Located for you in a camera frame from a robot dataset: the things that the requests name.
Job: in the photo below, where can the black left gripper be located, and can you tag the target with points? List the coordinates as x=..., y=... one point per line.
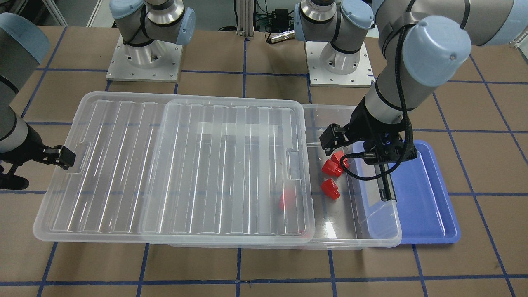
x=364, y=120

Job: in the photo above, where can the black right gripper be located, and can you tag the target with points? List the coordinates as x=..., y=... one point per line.
x=25, y=149

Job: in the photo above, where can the red block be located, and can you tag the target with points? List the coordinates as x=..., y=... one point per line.
x=287, y=199
x=330, y=189
x=336, y=160

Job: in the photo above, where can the clear plastic box lid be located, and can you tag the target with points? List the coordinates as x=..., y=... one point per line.
x=112, y=188

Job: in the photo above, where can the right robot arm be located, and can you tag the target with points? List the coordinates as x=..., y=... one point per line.
x=150, y=30

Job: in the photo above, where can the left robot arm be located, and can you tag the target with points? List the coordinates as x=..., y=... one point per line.
x=424, y=42

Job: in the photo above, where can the red block corner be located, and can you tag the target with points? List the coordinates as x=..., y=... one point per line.
x=332, y=168

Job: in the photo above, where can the clear plastic storage box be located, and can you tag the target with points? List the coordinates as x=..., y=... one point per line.
x=242, y=173

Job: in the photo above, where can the blue plastic tray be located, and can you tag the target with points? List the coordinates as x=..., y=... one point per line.
x=423, y=213

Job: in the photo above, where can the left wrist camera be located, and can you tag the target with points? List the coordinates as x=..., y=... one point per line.
x=389, y=149

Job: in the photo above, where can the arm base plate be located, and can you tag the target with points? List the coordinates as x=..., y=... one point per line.
x=329, y=68
x=158, y=62

